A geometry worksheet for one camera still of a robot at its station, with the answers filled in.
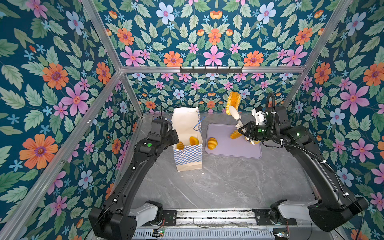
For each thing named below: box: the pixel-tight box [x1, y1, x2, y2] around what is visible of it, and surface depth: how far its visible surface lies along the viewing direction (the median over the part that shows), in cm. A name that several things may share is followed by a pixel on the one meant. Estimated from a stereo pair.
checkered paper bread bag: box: [171, 107, 203, 172], surface depth 83 cm
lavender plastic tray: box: [205, 123, 262, 159], surface depth 100 cm
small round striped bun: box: [207, 137, 218, 150], surface depth 100 cm
